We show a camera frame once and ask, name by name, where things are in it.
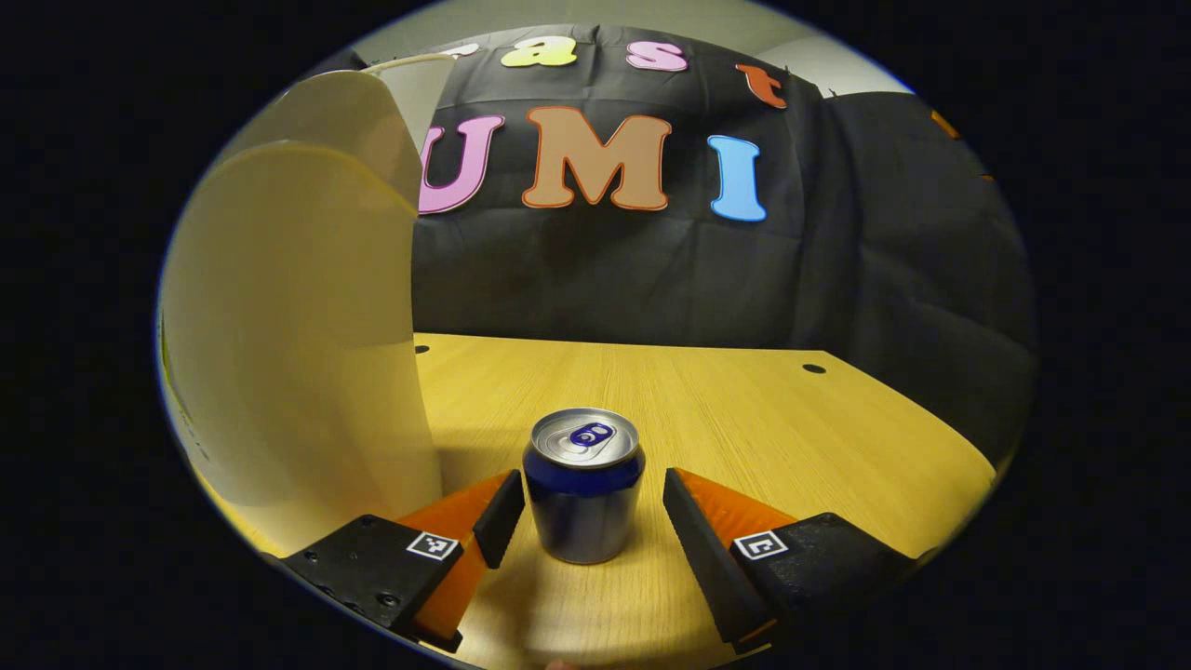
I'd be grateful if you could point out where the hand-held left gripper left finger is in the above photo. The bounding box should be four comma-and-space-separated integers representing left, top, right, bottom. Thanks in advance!
279, 468, 528, 655

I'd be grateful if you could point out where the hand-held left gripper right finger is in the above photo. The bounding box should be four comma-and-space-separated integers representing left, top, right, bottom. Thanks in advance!
662, 467, 918, 656

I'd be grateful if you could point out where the blue and silver pop can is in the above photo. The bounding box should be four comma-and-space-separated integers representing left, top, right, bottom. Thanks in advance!
522, 407, 647, 567

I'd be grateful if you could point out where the white desktop garbage bin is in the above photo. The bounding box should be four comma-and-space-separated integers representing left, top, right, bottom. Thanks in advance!
156, 51, 459, 559

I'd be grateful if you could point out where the wooden desktop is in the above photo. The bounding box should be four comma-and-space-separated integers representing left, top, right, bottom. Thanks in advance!
191, 332, 999, 670

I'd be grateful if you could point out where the black backdrop cloth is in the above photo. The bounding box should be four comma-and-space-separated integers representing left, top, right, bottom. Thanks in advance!
321, 23, 1039, 466

